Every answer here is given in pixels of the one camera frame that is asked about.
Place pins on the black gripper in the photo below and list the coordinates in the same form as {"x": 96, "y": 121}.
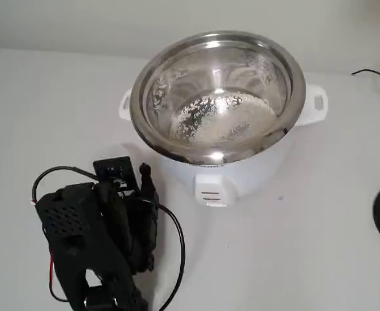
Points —
{"x": 148, "y": 191}

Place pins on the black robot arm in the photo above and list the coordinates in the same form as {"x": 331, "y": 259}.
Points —
{"x": 76, "y": 275}

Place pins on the white rice cooker body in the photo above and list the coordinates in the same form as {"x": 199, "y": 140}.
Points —
{"x": 258, "y": 181}

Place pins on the white rice grains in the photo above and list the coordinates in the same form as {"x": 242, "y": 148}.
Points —
{"x": 255, "y": 115}

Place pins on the stainless steel inner pot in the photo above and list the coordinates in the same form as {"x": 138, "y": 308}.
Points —
{"x": 216, "y": 58}

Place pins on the black square camera board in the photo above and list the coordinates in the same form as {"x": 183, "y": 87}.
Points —
{"x": 112, "y": 168}

